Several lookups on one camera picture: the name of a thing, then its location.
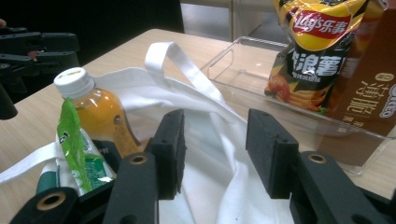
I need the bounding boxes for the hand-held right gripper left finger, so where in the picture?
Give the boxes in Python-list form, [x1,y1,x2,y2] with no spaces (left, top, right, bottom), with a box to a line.
[146,108,187,201]

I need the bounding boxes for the green snack packet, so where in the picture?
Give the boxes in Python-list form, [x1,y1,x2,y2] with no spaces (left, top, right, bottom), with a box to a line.
[55,97,118,194]

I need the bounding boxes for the white green tote bag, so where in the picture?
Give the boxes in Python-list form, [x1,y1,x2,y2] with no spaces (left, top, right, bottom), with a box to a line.
[0,41,295,224]

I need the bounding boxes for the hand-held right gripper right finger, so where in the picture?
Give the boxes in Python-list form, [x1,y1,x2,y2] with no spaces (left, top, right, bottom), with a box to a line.
[246,108,300,200]

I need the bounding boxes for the orange juice bottle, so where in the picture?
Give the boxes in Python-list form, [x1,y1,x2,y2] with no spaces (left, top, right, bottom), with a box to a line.
[53,66,142,158]

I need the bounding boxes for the black curtain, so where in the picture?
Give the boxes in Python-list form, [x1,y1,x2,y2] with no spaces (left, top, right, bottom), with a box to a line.
[0,0,185,104]

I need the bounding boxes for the yellow black chip bag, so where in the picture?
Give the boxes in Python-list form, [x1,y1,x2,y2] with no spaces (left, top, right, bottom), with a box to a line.
[264,0,372,117]

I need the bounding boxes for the brown biscuit box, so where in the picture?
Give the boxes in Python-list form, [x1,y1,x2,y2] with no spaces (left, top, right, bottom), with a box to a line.
[317,0,396,167]

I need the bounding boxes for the clear plastic tray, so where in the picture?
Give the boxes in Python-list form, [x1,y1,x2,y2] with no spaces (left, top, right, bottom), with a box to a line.
[200,35,396,176]

